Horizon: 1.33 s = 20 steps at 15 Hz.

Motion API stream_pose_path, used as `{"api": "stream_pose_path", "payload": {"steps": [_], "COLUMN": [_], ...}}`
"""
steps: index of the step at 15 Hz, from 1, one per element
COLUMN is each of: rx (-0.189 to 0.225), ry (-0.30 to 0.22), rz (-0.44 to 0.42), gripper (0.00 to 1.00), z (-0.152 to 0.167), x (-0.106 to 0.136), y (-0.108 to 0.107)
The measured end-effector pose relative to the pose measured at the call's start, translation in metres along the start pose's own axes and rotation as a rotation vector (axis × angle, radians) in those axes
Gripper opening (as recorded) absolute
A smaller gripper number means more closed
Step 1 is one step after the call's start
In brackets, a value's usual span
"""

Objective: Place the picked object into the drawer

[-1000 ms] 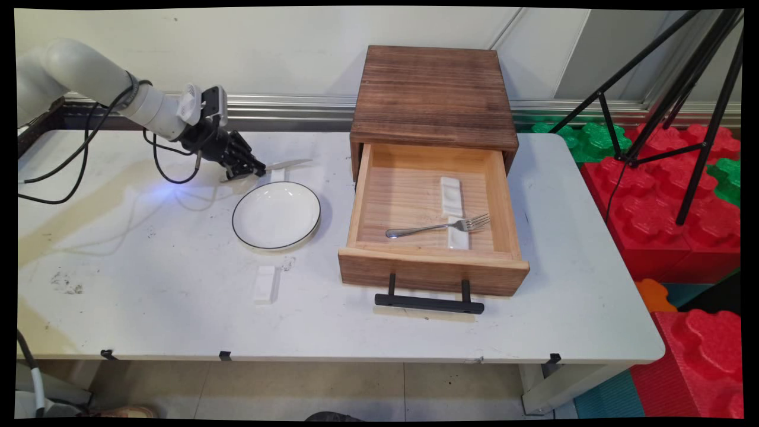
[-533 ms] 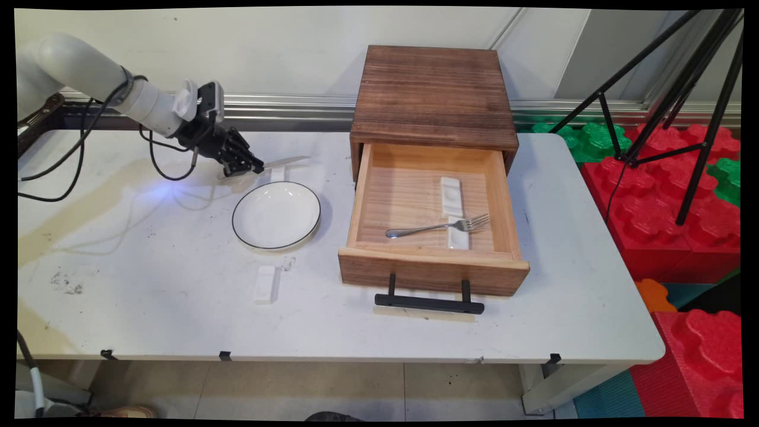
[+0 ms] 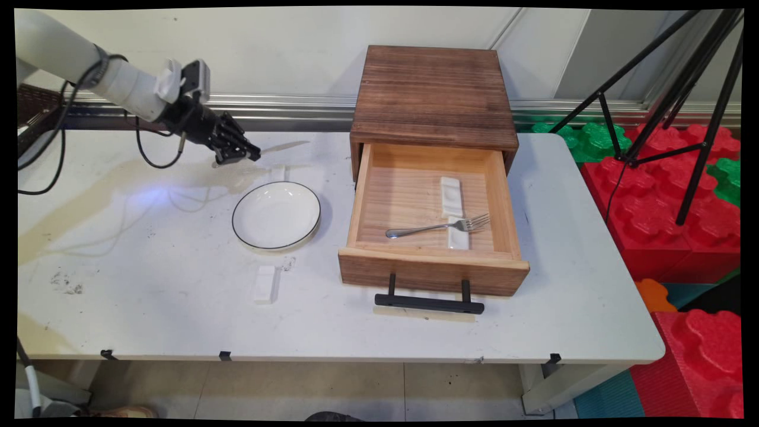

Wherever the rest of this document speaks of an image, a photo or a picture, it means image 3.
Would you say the brown woven basket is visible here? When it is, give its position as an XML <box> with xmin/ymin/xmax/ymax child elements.
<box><xmin>17</xmin><ymin>82</ymin><xmax>65</xmax><ymax>158</ymax></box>

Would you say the silver fork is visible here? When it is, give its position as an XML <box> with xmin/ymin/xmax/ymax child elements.
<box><xmin>385</xmin><ymin>213</ymin><xmax>491</xmax><ymax>240</ymax></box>

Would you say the green foam block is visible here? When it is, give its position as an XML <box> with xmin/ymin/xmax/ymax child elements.
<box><xmin>706</xmin><ymin>157</ymin><xmax>742</xmax><ymax>208</ymax></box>
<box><xmin>530</xmin><ymin>121</ymin><xmax>633</xmax><ymax>164</ymax></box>

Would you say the black drawer handle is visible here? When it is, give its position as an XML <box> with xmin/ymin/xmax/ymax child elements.
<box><xmin>374</xmin><ymin>273</ymin><xmax>485</xmax><ymax>315</ymax></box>

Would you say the teal foam floor mat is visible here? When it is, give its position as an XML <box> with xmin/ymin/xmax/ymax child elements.
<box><xmin>573</xmin><ymin>368</ymin><xmax>647</xmax><ymax>419</ymax></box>

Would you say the white ceramic cutlery rest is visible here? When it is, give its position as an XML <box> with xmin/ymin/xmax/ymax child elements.
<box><xmin>251</xmin><ymin>265</ymin><xmax>282</xmax><ymax>304</ymax></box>
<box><xmin>439</xmin><ymin>176</ymin><xmax>464</xmax><ymax>218</ymax></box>
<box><xmin>447</xmin><ymin>216</ymin><xmax>471</xmax><ymax>250</ymax></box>

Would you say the aluminium wall rail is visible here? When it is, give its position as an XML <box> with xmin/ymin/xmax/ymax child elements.
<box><xmin>59</xmin><ymin>92</ymin><xmax>742</xmax><ymax>132</ymax></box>

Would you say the large red foam block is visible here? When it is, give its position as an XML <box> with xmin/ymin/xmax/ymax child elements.
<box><xmin>579</xmin><ymin>123</ymin><xmax>742</xmax><ymax>283</ymax></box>
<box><xmin>630</xmin><ymin>308</ymin><xmax>745</xmax><ymax>419</ymax></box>

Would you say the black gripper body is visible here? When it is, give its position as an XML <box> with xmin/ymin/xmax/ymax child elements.
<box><xmin>159</xmin><ymin>95</ymin><xmax>229</xmax><ymax>150</ymax></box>

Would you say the white plate with black rim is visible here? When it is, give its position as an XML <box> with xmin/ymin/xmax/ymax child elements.
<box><xmin>231</xmin><ymin>181</ymin><xmax>322</xmax><ymax>250</ymax></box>

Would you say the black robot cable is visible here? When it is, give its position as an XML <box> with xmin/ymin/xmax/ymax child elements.
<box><xmin>18</xmin><ymin>53</ymin><xmax>187</xmax><ymax>196</ymax></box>

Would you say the orange foam piece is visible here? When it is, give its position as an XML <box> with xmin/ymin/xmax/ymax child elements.
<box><xmin>634</xmin><ymin>278</ymin><xmax>678</xmax><ymax>314</ymax></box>

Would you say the black tripod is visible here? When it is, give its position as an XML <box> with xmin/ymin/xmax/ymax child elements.
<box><xmin>548</xmin><ymin>8</ymin><xmax>744</xmax><ymax>227</ymax></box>

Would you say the dark wooden drawer cabinet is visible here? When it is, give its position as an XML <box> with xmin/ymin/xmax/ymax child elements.
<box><xmin>349</xmin><ymin>45</ymin><xmax>520</xmax><ymax>183</ymax></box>

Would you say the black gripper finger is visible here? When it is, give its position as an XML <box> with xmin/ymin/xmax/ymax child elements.
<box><xmin>211</xmin><ymin>133</ymin><xmax>253</xmax><ymax>166</ymax></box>
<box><xmin>218</xmin><ymin>111</ymin><xmax>262</xmax><ymax>161</ymax></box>

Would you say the silver table knife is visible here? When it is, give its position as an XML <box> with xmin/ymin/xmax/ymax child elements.
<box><xmin>212</xmin><ymin>140</ymin><xmax>311</xmax><ymax>170</ymax></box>

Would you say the light wooden drawer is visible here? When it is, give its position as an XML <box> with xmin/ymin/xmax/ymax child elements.
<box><xmin>338</xmin><ymin>142</ymin><xmax>530</xmax><ymax>297</ymax></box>

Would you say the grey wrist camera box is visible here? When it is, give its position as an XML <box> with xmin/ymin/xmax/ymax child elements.
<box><xmin>155</xmin><ymin>58</ymin><xmax>212</xmax><ymax>104</ymax></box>

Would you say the white table leg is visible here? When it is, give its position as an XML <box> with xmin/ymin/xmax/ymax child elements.
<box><xmin>518</xmin><ymin>362</ymin><xmax>630</xmax><ymax>416</ymax></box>

